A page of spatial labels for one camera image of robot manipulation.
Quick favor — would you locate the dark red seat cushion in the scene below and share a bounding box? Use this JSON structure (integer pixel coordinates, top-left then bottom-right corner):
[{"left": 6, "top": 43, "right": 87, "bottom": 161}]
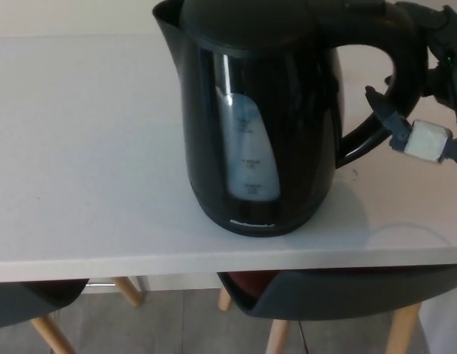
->
[{"left": 227, "top": 271, "right": 280, "bottom": 302}]

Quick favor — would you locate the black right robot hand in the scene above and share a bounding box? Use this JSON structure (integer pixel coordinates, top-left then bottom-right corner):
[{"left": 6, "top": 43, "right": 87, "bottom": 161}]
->
[{"left": 364, "top": 0, "right": 457, "bottom": 167}]

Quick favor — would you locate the black electric kettle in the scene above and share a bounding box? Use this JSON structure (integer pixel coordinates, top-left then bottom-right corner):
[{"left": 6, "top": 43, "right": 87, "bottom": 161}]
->
[{"left": 151, "top": 0, "right": 432, "bottom": 237}]

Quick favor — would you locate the white counter island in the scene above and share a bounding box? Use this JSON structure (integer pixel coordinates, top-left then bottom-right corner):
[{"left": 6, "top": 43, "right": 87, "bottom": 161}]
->
[{"left": 0, "top": 24, "right": 457, "bottom": 285}]

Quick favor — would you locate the dark grey wooden-legged chair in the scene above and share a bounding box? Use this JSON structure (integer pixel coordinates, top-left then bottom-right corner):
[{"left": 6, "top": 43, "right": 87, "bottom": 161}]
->
[
  {"left": 216, "top": 263, "right": 457, "bottom": 354},
  {"left": 0, "top": 276, "right": 145, "bottom": 354}
]

